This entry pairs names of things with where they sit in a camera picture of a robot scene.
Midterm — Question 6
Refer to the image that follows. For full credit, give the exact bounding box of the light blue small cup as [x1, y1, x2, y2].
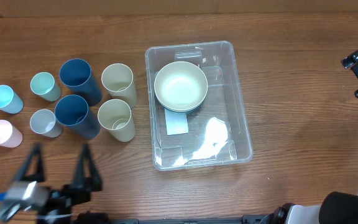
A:
[0, 85, 24, 114]

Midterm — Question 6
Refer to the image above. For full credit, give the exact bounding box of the pink small cup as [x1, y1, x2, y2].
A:
[0, 119, 23, 148]

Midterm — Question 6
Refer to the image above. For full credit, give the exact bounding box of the beige tall cup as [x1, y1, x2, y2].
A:
[101, 63, 137, 108]
[98, 99, 135, 142]

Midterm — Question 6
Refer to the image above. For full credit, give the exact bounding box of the clear plastic storage bin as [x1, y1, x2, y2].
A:
[145, 40, 253, 171]

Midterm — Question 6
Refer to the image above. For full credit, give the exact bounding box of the mint green small cup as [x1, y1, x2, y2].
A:
[30, 72, 62, 101]

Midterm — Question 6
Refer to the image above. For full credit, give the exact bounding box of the white label in bin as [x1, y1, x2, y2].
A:
[165, 109, 189, 136]

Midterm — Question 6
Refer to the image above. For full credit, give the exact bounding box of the dark blue bowl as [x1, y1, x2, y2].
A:
[157, 97, 206, 113]

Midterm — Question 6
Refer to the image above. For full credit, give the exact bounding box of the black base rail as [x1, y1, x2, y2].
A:
[109, 214, 273, 224]

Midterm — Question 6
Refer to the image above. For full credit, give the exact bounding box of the grey small cup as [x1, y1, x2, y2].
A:
[30, 109, 63, 138]

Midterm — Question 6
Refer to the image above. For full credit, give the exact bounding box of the dark blue tall cup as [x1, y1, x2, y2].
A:
[59, 58, 103, 106]
[55, 95, 101, 139]

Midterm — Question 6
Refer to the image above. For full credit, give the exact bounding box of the cream bowl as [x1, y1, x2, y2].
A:
[154, 61, 208, 98]

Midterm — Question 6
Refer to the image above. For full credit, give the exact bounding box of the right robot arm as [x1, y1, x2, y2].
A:
[260, 50, 358, 224]

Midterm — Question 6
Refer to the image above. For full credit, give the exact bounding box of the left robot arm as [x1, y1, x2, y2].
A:
[0, 144, 109, 223]

